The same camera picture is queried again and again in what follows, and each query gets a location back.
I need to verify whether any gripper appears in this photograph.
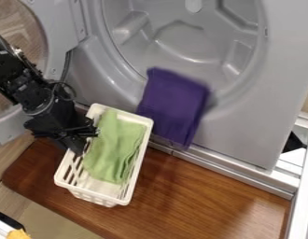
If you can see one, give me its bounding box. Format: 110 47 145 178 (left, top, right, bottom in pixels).
22 98 101 158

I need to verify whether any white basket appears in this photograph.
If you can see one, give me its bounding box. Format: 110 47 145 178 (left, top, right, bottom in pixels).
52 103 156 208

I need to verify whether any green cloth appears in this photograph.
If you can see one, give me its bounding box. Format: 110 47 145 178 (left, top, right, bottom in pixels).
81 109 148 185

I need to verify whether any purple cloth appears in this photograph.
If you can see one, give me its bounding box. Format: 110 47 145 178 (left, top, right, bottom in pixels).
134 66 213 150

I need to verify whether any yellow and black tool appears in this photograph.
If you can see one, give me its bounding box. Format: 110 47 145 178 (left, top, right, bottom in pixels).
0 210 34 239

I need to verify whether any washing machine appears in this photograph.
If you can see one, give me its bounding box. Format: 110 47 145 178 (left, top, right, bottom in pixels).
0 0 308 172

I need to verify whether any aluminium frame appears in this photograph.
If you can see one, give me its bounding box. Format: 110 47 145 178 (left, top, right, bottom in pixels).
147 111 308 239

